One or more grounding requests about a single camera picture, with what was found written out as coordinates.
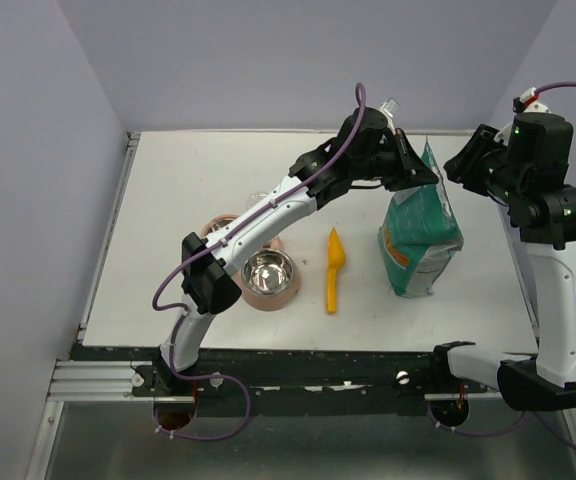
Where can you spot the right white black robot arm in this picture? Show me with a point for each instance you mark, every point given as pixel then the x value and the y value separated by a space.
pixel 524 166

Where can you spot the front steel bowl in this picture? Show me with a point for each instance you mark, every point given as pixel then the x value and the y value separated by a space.
pixel 268 273

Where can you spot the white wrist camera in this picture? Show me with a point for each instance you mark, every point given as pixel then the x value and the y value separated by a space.
pixel 527 102
pixel 389 109

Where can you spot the yellow plastic scoop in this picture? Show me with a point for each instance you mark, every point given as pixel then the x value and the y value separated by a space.
pixel 336 259

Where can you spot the clear water bottle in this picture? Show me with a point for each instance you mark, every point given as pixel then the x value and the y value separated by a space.
pixel 255 199

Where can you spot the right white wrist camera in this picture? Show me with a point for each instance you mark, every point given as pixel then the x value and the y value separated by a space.
pixel 527 102

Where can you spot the green pet food bag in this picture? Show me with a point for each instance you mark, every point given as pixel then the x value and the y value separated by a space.
pixel 419 235

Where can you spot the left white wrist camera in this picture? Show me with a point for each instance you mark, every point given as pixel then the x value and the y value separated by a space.
pixel 389 109

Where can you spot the pink double pet feeder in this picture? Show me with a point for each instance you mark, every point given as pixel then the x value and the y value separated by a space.
pixel 267 303

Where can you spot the aluminium frame extrusion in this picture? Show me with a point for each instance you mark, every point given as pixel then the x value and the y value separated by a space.
pixel 94 381

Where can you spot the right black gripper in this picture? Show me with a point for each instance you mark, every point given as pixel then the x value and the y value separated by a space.
pixel 464 165

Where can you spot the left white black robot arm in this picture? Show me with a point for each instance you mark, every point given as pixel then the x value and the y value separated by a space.
pixel 366 148

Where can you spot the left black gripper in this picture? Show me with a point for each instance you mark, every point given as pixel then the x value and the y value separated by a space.
pixel 416 172

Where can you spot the rear steel bowl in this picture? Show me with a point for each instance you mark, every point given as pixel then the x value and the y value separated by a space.
pixel 217 223

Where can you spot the black mounting rail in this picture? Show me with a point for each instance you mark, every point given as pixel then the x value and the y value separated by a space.
pixel 226 383

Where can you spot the steel bowl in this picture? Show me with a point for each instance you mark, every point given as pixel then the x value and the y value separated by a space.
pixel 217 223
pixel 268 273

